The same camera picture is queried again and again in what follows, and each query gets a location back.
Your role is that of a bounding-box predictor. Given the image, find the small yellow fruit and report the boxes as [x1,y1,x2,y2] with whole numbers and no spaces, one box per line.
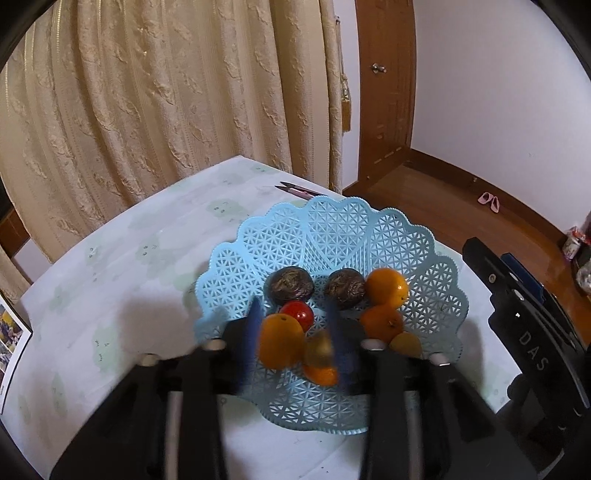
[305,330,334,367]
[389,332,423,360]

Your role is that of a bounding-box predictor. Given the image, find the photo collage poster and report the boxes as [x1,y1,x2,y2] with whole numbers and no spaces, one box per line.
[0,293,33,414]

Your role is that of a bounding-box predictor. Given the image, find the dark brown passion fruit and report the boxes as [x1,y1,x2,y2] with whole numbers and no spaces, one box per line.
[269,267,315,306]
[323,269,368,310]

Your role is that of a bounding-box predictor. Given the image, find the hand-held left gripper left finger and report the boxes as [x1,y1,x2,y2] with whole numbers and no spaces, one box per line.
[48,298,266,480]

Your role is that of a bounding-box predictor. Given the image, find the light blue plastic fruit basket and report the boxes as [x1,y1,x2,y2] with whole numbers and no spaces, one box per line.
[193,196,469,435]

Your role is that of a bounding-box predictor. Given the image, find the brown wooden frame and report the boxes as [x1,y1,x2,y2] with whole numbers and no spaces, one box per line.
[0,208,31,259]

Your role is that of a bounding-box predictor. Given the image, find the white green-printed tablecloth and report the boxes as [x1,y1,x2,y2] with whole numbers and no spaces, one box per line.
[0,154,518,480]

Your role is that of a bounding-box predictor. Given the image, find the brown wooden door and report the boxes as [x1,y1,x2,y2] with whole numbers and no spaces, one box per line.
[342,0,416,195]

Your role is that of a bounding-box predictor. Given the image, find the golden curtain tassel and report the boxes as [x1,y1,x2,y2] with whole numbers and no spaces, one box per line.
[339,16,352,136]

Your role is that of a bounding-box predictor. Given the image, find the beige patterned curtain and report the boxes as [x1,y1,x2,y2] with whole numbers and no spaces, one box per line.
[0,244,34,305]
[0,0,345,268]

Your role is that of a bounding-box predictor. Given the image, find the small patterned jar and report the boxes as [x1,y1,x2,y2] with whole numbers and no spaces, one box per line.
[562,226,587,260]

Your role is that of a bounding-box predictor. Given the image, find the dark container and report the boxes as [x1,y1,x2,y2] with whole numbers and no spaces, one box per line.
[574,256,591,294]

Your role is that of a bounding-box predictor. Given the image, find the thread snips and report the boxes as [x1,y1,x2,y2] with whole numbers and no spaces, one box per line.
[274,181,324,200]

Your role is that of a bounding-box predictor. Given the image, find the yellow-orange oval citrus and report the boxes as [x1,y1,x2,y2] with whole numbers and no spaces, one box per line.
[257,314,305,369]

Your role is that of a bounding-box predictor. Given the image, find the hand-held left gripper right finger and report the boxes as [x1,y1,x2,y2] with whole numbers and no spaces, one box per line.
[329,302,525,480]

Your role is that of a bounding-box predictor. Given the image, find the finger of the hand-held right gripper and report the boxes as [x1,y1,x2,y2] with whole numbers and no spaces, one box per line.
[501,253,575,344]
[463,237,527,324]

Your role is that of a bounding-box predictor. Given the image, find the round orange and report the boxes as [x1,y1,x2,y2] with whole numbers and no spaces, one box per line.
[366,268,410,309]
[360,305,406,344]

